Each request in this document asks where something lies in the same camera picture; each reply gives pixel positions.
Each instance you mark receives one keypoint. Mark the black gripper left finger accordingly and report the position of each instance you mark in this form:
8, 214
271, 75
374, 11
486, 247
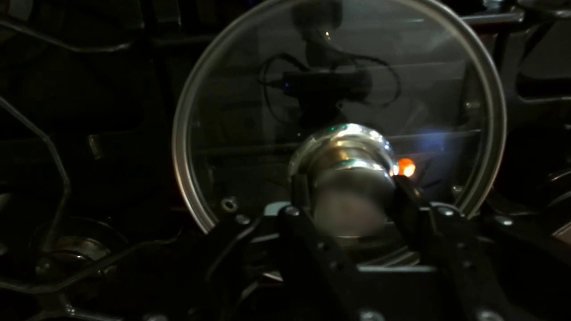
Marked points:
315, 268

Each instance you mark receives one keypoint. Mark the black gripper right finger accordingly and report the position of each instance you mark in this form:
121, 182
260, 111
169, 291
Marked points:
453, 261

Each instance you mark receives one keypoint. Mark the glass lid with metal knob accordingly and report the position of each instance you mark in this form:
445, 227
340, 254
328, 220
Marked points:
238, 136

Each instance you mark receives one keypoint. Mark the black gas stove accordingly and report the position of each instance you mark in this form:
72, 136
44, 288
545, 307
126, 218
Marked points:
90, 90

